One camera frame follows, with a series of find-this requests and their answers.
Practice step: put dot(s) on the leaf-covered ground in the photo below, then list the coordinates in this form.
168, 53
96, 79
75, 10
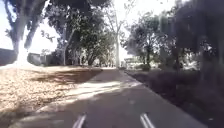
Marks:
30, 86

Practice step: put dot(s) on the row of trees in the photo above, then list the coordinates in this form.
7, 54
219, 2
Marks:
86, 36

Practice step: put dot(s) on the robot's own part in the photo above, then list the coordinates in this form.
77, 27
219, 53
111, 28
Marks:
79, 121
146, 121

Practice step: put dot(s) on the large forked tree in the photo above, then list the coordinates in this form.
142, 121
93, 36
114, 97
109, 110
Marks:
21, 26

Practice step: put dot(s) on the dark low wall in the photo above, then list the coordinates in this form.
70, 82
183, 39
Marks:
7, 56

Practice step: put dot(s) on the grey concrete path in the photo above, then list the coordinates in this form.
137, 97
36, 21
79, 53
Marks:
116, 100

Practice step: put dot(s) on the pale tree trunk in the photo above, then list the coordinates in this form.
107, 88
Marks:
117, 50

